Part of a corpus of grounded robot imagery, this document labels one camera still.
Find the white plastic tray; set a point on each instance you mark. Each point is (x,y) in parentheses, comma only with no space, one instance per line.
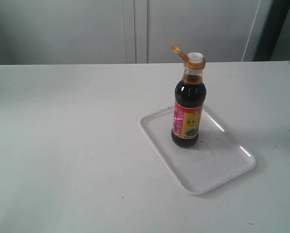
(215,159)

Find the white cabinet doors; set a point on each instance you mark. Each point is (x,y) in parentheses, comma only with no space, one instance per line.
(128,31)

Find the dark soy sauce bottle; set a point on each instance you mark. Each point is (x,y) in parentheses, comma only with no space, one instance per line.
(190,94)

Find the dark vertical post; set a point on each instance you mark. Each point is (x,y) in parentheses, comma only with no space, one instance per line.
(271,30)

